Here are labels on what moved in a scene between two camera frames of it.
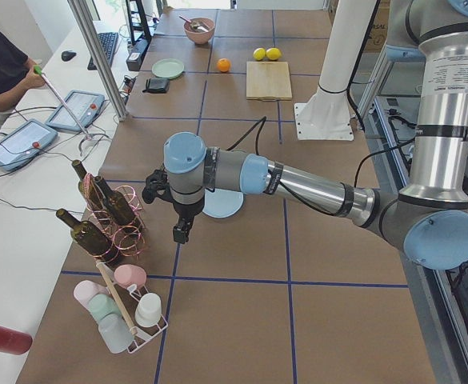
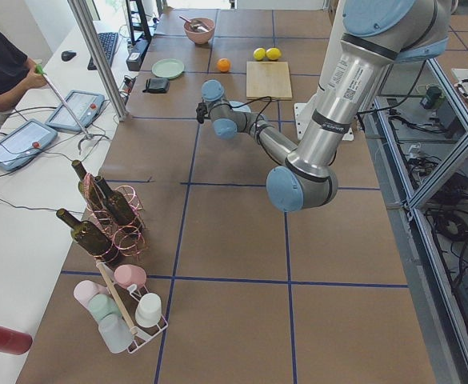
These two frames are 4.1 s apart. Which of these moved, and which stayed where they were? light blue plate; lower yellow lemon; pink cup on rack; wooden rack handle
Moved: light blue plate
Stayed: pink cup on rack; wooden rack handle; lower yellow lemon
